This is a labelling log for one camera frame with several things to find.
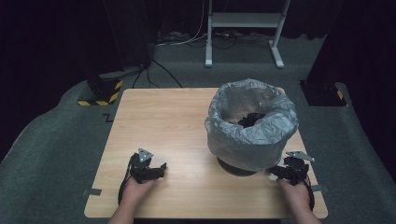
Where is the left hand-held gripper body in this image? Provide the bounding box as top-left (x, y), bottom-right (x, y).
top-left (128, 147), bottom-right (157, 184)

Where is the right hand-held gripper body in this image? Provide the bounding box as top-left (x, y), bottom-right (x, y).
top-left (281, 150), bottom-right (316, 187)

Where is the person's left hand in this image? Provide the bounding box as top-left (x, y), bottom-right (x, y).
top-left (119, 176), bottom-right (159, 207)

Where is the person's right hand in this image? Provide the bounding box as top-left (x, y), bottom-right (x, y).
top-left (276, 178), bottom-right (313, 214)

